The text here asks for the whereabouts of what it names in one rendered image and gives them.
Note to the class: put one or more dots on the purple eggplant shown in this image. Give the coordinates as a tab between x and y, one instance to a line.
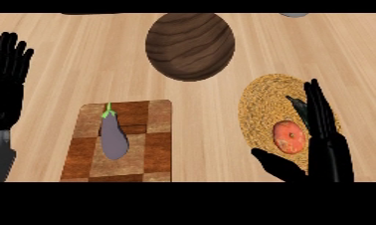
113	137

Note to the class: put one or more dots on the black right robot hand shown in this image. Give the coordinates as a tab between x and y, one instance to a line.
324	142

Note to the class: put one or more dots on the checkered wooden cutting board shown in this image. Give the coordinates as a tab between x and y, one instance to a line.
137	146

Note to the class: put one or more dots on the grey object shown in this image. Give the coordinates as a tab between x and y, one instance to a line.
293	14

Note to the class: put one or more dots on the dark wooden bowl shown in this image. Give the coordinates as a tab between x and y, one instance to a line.
189	47

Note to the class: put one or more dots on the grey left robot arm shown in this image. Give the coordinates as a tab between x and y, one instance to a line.
4	156

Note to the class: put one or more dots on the round woven straw placemat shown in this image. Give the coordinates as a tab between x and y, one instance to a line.
264	109

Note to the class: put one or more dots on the dark green squash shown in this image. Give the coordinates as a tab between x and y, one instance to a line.
299	107

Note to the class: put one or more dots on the orange tomato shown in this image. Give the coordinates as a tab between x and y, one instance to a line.
289	137

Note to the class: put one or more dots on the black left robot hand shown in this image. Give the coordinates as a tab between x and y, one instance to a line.
10	79

